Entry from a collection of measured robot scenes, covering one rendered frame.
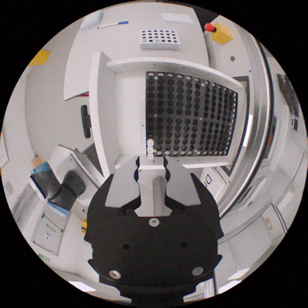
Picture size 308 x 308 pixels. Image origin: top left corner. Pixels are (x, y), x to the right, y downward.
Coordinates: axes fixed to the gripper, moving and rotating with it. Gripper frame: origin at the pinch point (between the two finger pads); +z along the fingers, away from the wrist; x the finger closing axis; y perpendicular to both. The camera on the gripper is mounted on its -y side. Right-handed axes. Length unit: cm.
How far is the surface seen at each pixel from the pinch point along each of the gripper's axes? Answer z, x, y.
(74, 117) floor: 97, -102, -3
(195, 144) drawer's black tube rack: 7.4, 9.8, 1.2
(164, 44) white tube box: 18.6, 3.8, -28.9
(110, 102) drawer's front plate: 10.9, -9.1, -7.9
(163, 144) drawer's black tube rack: 7.3, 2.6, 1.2
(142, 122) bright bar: 12.5, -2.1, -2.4
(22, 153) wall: 54, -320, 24
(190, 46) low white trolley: 21.4, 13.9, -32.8
